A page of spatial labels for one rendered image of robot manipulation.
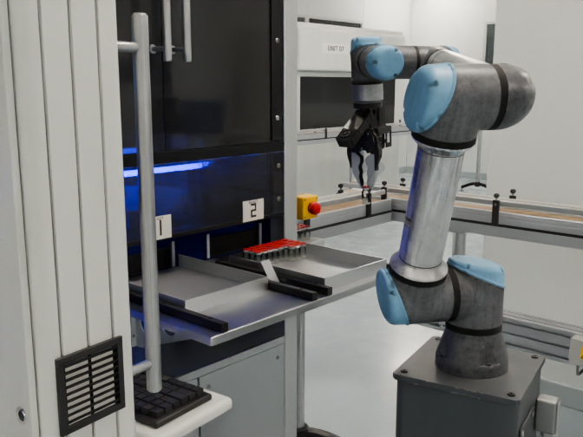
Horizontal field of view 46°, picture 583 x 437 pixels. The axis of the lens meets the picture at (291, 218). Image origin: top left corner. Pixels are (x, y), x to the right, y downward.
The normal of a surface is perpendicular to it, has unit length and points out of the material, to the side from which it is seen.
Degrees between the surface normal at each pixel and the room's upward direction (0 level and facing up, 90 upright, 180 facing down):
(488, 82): 64
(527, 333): 90
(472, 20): 90
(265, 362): 90
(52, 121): 90
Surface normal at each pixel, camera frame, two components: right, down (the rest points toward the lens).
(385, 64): 0.21, 0.24
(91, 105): 0.81, 0.11
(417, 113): -0.96, -0.07
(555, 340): -0.67, 0.14
